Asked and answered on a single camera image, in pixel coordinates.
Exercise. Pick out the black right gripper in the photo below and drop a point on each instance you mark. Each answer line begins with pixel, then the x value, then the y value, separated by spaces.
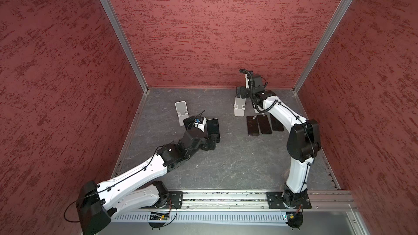
pixel 244 90

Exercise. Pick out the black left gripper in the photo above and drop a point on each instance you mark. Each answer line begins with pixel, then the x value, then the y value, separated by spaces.
pixel 206 146

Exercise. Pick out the white stand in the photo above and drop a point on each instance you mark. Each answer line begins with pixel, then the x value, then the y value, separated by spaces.
pixel 182 111
pixel 239 107

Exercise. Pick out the purple edged dark phone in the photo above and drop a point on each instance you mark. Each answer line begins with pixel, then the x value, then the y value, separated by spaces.
pixel 252 126

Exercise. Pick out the black phone with sticker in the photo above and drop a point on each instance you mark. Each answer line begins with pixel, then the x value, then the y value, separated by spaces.
pixel 264 124

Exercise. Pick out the black phone table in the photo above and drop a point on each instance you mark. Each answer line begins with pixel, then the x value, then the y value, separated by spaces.
pixel 189 122

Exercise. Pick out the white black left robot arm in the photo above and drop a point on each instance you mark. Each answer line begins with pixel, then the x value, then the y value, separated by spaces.
pixel 98 204

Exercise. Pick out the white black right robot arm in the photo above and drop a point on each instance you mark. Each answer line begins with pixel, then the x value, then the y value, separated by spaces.
pixel 303 142

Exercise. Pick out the left small circuit board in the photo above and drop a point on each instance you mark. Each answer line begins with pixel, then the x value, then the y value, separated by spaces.
pixel 161 217

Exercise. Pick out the small circuit board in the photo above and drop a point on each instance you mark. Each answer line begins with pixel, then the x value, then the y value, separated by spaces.
pixel 161 217
pixel 293 217

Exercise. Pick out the right small circuit board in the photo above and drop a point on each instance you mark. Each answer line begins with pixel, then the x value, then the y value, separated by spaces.
pixel 293 217

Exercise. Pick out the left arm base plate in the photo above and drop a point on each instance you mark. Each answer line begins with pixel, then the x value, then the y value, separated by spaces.
pixel 175 198

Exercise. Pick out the white slotted cable duct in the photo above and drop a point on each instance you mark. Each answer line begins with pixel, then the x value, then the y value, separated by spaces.
pixel 228 218

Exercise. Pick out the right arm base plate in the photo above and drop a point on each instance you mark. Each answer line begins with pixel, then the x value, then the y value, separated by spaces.
pixel 276 200

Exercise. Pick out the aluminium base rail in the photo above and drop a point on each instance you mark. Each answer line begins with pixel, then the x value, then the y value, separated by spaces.
pixel 256 200

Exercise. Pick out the aluminium corner post right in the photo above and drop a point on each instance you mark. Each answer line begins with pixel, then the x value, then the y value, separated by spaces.
pixel 335 20

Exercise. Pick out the aluminium corner post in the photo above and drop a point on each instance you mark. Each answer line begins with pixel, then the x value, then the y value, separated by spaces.
pixel 120 34
pixel 335 20

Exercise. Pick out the aluminium corner post left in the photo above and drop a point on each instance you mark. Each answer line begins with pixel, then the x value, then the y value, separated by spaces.
pixel 120 34

